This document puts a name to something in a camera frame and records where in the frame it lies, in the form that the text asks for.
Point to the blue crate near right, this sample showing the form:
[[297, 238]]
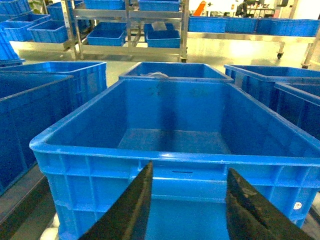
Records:
[[193, 132]]

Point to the stainless steel shelf rack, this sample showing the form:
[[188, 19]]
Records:
[[27, 208]]

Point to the blue crate far left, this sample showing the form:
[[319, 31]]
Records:
[[89, 77]]

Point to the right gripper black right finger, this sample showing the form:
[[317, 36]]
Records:
[[250, 216]]

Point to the blue crate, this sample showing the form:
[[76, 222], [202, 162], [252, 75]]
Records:
[[29, 103], [193, 132], [89, 77], [175, 71]]

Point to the blue crate near left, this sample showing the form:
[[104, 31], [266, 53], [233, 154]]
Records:
[[29, 103]]

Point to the blue crate far right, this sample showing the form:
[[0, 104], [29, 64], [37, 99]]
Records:
[[175, 71]]

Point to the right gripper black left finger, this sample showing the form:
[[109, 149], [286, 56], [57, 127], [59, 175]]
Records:
[[127, 218]]

